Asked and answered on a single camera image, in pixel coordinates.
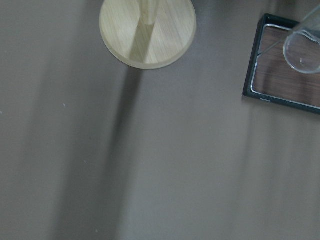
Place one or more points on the wooden mug tree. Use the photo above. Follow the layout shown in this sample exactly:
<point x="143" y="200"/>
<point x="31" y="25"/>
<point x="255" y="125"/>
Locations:
<point x="147" y="34"/>

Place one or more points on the wine glass upper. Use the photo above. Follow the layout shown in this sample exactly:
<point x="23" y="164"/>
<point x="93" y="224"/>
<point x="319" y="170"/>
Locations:
<point x="301" y="45"/>

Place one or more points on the wire glass rack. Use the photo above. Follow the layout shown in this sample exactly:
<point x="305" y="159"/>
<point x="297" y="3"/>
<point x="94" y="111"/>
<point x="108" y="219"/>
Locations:
<point x="270" y="78"/>

